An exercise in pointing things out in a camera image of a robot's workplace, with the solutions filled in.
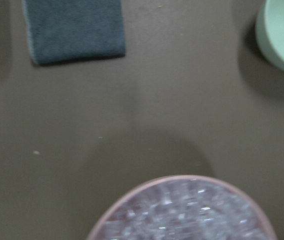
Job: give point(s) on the pink bowl of ice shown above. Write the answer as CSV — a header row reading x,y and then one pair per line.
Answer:
x,y
184,207

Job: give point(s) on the grey folded cloth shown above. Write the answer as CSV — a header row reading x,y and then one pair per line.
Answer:
x,y
67,30

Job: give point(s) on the green bowl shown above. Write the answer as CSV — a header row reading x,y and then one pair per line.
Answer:
x,y
269,32

